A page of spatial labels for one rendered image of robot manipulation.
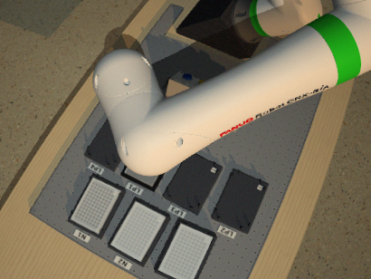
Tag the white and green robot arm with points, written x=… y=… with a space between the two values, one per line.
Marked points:
x=153 y=134

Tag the beige button panel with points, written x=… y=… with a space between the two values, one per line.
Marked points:
x=180 y=82

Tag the white label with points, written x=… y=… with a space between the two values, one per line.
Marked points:
x=134 y=188
x=177 y=211
x=96 y=168
x=225 y=231
x=82 y=236

